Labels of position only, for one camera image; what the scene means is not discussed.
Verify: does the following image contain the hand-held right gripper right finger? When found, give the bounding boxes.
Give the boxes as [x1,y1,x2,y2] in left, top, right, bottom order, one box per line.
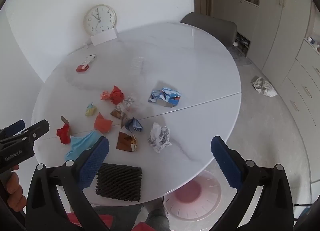
[210,135,294,231]

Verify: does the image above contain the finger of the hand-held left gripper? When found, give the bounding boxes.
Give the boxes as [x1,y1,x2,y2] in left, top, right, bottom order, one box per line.
[0,120,26,139]
[0,120,50,146]

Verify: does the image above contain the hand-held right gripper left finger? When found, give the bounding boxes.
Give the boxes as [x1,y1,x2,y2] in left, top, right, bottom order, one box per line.
[25,136,110,231]

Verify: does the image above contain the red wrapper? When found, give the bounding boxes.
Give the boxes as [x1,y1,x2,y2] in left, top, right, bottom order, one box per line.
[56,116,71,144]

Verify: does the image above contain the brown snack wrapper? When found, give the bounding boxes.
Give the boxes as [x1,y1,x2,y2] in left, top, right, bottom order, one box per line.
[116,131,138,152]

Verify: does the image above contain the pink plastic bin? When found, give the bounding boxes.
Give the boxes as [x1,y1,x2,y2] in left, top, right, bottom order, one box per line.
[162,170,222,219]

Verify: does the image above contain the person's left hand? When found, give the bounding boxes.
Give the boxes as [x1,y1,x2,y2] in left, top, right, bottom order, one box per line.
[0,165,27,218]

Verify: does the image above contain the light blue face mask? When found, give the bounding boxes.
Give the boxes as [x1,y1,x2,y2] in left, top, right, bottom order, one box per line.
[65,131,102,160]

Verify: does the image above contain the black foam net sleeve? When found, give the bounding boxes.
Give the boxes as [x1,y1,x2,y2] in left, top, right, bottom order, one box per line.
[95,163,142,202]

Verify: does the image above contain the orange folded paper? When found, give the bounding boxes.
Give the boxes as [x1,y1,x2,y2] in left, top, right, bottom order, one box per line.
[94,112,113,133]

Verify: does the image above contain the yellow and blue wrapper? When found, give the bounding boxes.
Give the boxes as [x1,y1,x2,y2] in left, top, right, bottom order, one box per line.
[85,103,97,117]

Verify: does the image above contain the blue crumpled wrapper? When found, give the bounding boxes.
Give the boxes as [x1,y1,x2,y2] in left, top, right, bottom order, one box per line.
[124,118,144,133]

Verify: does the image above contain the clear snack bag brown contents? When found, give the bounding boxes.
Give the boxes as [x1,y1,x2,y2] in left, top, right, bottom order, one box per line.
[110,96,135,129]

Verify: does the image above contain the person's pink floral clothing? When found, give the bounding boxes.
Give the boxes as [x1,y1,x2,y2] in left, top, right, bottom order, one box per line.
[66,212,142,231]

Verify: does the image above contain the white crumpled paper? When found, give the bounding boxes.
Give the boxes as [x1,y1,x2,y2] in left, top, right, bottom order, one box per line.
[147,122,173,153]

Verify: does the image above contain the red crumpled paper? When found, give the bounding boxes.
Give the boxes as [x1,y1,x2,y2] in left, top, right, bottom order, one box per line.
[109,85,125,105]

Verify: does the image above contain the red and white carton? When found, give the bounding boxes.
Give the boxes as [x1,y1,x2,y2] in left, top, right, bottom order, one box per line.
[76,55,97,73]

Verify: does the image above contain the white plastic bag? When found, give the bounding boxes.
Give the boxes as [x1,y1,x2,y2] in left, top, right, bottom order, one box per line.
[252,77,278,97]

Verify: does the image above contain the blue and white snack bag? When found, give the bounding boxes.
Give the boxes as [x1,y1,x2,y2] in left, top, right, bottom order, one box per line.
[149,87,182,109]

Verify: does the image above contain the white drawer cabinet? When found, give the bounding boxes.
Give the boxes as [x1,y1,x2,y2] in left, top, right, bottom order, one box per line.
[280,0,320,186]

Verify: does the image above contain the white folded card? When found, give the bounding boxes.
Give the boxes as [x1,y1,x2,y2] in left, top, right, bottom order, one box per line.
[90,28,118,46]

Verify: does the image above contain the shoe shelf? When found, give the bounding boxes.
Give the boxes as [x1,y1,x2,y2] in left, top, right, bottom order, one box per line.
[232,32,251,57]

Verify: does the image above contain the grey chair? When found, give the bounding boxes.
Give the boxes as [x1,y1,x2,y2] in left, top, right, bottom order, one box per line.
[180,12,237,49]

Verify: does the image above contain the tall beige wardrobe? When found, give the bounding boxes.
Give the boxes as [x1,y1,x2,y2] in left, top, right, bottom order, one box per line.
[260,0,313,72]

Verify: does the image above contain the round cream wall clock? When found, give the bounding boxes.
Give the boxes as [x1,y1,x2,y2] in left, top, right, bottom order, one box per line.
[83,4,117,36]

